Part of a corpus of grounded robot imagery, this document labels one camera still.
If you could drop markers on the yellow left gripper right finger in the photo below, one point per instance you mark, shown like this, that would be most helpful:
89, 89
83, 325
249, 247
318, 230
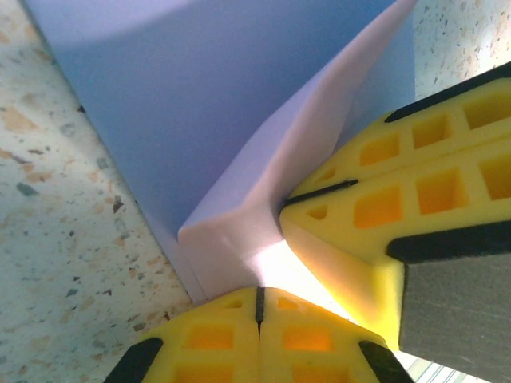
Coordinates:
311, 351

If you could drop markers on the aluminium mounting rail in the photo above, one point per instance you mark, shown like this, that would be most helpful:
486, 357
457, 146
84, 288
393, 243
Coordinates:
423, 369

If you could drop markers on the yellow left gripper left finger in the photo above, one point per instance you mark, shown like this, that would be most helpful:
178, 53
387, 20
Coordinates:
207, 351

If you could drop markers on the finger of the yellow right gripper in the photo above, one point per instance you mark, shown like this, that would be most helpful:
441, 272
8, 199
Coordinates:
423, 119
399, 223

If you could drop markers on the purple paper sheet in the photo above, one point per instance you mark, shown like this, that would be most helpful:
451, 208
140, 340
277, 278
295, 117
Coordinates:
179, 99

